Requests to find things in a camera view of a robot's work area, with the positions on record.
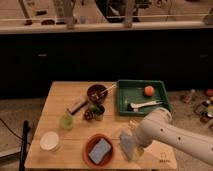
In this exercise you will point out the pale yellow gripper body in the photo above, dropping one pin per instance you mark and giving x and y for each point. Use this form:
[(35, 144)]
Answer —
[(137, 153)]

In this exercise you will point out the light blue towel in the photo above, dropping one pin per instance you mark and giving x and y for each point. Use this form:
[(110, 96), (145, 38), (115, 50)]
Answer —
[(127, 145)]

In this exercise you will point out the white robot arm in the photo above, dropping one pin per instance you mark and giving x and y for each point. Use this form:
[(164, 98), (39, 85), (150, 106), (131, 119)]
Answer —
[(157, 126)]

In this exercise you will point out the green plastic cup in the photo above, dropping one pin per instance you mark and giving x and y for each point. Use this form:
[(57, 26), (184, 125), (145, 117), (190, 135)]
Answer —
[(66, 122)]

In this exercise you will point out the white plastic cup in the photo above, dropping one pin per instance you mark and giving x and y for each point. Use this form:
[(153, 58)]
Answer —
[(49, 141)]

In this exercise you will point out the blue sponge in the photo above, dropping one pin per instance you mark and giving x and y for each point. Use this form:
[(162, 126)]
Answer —
[(99, 151)]

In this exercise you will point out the terracotta orange bowl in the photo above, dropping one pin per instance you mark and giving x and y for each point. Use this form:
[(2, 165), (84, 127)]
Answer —
[(88, 146)]

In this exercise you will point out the brown pine cone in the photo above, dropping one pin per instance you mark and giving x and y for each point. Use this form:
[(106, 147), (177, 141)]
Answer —
[(88, 115)]

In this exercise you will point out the green plastic tray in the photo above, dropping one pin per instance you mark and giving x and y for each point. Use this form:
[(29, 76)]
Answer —
[(132, 91)]

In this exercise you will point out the orange ball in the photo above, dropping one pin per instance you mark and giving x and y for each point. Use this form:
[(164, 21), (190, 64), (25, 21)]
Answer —
[(149, 91)]

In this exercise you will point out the white spoon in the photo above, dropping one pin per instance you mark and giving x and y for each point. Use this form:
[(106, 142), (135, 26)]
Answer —
[(107, 89)]

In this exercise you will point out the dark brown bowl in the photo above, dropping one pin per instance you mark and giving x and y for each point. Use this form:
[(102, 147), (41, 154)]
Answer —
[(92, 89)]

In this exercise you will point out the brown rectangular block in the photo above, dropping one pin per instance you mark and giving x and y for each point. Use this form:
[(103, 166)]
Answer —
[(76, 106)]

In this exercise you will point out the black stand pole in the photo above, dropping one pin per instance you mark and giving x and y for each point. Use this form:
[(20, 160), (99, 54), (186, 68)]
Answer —
[(24, 143)]

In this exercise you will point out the white handled brush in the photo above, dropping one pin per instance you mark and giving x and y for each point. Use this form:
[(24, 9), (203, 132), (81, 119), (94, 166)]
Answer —
[(136, 106)]

